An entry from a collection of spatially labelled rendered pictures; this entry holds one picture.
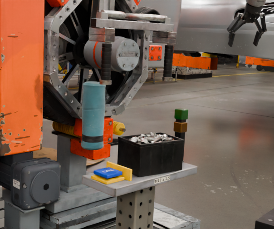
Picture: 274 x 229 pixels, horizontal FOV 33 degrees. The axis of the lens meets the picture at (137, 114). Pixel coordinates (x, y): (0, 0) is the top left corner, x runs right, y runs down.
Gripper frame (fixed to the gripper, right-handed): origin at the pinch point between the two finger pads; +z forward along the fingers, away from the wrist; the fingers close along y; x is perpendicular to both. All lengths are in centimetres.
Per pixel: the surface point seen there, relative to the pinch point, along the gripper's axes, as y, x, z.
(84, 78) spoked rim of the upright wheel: -78, -9, 11
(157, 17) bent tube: -52, -16, -21
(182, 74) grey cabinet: 277, 618, 418
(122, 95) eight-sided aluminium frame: -60, -9, 21
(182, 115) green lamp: -48, -48, 4
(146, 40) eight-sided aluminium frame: -48.8, 0.9, -1.7
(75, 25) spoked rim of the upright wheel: -82, -2, -10
